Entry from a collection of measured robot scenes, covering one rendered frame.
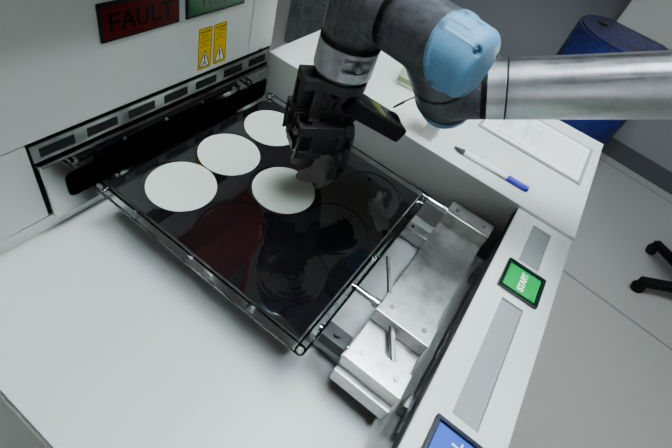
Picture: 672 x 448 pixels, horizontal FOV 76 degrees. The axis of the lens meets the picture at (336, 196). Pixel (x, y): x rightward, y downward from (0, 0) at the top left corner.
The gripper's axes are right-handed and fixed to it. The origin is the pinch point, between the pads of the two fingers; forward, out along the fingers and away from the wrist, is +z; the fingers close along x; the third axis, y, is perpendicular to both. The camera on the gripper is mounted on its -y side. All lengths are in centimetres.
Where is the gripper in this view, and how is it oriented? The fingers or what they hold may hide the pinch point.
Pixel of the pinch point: (321, 181)
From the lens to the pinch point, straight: 68.7
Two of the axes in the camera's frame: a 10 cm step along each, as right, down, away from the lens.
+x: 3.0, 7.4, -6.0
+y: -9.2, 0.6, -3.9
